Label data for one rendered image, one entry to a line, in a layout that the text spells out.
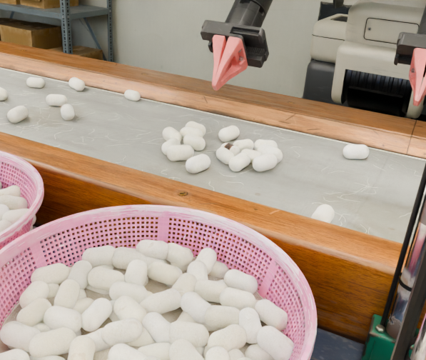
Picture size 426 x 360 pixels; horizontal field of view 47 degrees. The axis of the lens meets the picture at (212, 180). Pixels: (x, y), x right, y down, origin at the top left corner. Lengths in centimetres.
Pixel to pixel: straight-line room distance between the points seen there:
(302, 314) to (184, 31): 283
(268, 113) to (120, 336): 54
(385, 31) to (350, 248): 87
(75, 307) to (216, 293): 12
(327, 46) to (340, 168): 92
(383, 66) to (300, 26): 161
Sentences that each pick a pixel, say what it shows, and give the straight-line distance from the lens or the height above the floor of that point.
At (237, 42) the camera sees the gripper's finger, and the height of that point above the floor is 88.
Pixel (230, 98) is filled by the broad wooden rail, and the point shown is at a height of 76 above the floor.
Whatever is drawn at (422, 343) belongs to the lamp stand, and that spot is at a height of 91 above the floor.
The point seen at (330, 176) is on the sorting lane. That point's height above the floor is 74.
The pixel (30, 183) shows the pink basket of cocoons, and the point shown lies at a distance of 59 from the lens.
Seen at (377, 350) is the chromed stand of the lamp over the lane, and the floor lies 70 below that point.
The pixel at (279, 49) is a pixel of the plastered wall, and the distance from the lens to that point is 289.
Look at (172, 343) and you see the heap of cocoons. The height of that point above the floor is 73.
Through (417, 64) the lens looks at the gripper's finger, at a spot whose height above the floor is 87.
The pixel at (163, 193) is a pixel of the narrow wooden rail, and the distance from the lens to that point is 54.
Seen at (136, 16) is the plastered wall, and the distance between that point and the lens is 333.
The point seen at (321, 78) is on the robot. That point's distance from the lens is 162.
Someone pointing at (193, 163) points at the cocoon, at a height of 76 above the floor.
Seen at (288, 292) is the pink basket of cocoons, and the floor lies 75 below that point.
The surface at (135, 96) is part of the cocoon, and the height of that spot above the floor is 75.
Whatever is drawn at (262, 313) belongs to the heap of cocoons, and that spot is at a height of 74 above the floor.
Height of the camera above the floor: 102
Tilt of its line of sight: 26 degrees down
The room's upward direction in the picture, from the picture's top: 4 degrees clockwise
